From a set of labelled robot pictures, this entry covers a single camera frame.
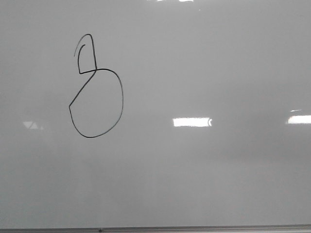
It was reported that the white whiteboard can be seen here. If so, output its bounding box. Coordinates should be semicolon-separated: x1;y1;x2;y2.
0;0;311;228

